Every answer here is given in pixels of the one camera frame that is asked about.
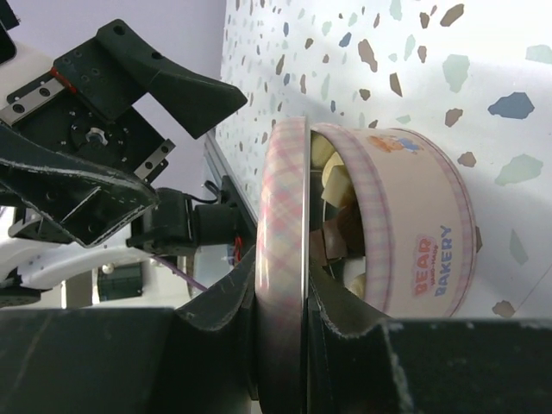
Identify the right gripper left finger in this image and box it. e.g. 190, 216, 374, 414
1, 251, 258, 414

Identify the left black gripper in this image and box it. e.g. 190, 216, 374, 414
1, 19, 248, 255

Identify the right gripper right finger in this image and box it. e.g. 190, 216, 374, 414
308, 265, 551, 413

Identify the white oval chocolate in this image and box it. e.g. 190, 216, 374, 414
310, 131, 336, 169
343, 257, 366, 299

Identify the brown square chocolate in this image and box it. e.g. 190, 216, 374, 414
310, 222, 348, 266

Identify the round silver tin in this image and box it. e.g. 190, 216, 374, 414
312, 123, 477, 317

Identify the brown bar chocolate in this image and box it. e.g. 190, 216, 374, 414
336, 204, 365, 256

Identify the white cube chocolate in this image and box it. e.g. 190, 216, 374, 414
322, 165, 354, 208

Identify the round silver tin lid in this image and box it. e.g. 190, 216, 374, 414
255, 116, 310, 413

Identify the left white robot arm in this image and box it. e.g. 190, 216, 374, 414
1, 19, 247, 307

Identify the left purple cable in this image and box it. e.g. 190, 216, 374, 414
154, 254, 208, 294

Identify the aluminium mounting rail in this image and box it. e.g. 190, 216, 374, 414
204, 130, 257, 250

